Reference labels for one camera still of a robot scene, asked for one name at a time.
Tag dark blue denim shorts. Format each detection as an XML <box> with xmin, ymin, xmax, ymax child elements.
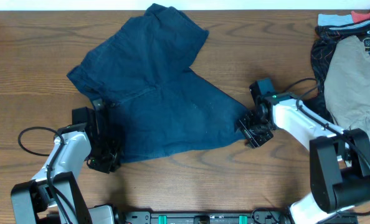
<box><xmin>68</xmin><ymin>4</ymin><xmax>247</xmax><ymax>163</ymax></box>

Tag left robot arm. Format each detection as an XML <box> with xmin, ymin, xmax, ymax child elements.
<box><xmin>11</xmin><ymin>99</ymin><xmax>122</xmax><ymax>223</ymax></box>

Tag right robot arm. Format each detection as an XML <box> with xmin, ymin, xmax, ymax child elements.
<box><xmin>236</xmin><ymin>93</ymin><xmax>370</xmax><ymax>223</ymax></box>

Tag black patterned garment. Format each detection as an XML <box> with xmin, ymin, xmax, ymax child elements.
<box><xmin>304</xmin><ymin>19</ymin><xmax>370</xmax><ymax>122</ymax></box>

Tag light blue cloth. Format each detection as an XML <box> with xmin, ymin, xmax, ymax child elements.
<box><xmin>317</xmin><ymin>14</ymin><xmax>354</xmax><ymax>26</ymax></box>

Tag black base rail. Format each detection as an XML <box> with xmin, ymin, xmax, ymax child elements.
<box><xmin>44</xmin><ymin>203</ymin><xmax>359</xmax><ymax>224</ymax></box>

